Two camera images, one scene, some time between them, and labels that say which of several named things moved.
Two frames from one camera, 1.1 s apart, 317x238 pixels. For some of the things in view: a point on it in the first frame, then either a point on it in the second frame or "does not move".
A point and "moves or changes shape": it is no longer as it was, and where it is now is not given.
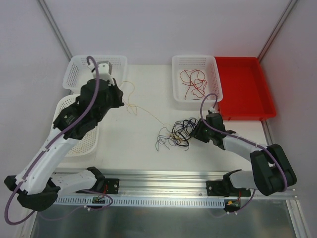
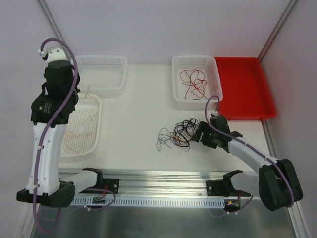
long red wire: (196, 78) does not move
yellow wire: (146, 111) moves or changes shape
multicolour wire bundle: (179, 135) does not move
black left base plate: (111, 186) does not move
